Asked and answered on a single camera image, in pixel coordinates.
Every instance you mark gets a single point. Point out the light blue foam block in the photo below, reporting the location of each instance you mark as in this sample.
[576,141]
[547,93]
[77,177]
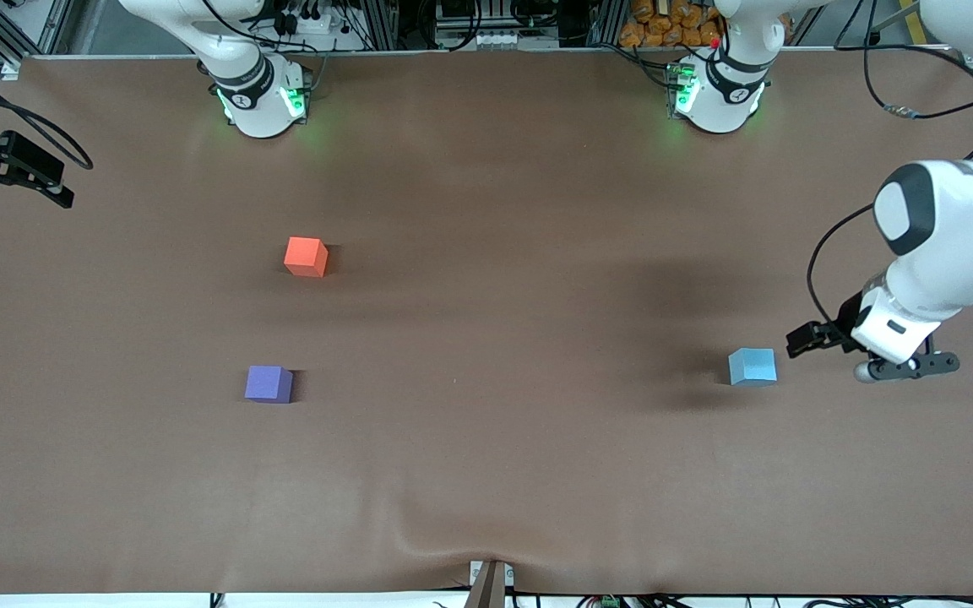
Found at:
[752,366]

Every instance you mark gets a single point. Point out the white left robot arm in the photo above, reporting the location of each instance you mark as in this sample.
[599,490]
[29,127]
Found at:
[951,228]

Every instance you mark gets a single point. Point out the orange foam block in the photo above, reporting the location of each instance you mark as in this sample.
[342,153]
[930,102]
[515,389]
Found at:
[305,256]

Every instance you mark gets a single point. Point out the purple foam block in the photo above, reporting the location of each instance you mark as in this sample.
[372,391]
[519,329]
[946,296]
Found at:
[267,384]

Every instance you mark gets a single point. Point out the white terminal block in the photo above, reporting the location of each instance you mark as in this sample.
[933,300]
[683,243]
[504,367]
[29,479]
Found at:
[499,40]

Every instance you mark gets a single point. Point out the brown table mat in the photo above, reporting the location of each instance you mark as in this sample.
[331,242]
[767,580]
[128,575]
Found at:
[537,439]

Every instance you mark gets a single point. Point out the white power strip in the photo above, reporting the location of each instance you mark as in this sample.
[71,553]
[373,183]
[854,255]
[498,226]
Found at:
[313,23]

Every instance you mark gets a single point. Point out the green plug connector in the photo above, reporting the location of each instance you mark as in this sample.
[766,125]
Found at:
[608,602]

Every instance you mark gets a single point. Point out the black electronics box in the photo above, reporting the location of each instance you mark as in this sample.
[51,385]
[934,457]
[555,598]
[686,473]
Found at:
[461,10]

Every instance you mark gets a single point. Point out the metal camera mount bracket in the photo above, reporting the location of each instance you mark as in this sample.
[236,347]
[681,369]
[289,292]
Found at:
[489,587]

